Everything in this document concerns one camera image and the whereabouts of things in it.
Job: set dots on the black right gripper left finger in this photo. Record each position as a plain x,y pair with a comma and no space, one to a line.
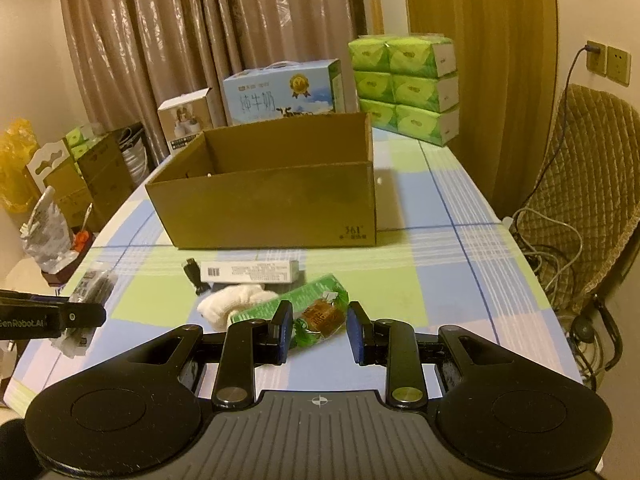
279,334

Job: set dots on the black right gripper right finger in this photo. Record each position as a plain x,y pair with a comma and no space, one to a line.
360,332

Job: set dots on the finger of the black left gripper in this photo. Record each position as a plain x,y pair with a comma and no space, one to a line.
27,316

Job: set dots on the wall power socket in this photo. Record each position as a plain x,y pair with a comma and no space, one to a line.
610,62

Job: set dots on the green snack packet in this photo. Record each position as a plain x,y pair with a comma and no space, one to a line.
325,315

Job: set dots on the beige curtain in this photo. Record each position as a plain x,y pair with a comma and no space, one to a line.
129,56

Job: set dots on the checked bed sheet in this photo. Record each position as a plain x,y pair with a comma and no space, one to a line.
441,256

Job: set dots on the brown paper bag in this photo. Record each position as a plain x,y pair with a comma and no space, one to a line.
92,172

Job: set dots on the black lighter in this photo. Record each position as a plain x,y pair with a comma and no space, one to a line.
193,273

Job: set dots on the small white product box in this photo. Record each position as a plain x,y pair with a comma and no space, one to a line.
184,117

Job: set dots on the crumpled silver plastic bag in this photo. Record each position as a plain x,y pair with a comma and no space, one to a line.
46,236

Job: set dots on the green tissue pack stack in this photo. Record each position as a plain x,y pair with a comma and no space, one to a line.
408,85

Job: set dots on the large brown cardboard box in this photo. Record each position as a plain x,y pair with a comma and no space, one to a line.
299,182

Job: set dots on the blue milk carton box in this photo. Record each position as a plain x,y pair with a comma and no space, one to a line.
285,89

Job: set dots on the yellow plastic bag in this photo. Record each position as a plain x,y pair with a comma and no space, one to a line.
18,144

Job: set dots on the white long medicine box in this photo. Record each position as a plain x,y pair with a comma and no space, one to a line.
249,271

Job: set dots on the quilted brown chair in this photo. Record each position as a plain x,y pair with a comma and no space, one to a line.
576,226

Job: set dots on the green wet wipes pack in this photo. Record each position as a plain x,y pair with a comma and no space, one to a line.
300,298

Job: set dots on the white sock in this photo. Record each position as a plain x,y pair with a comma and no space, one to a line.
219,307

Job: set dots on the black white sachet packet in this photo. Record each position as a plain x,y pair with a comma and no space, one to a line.
85,310

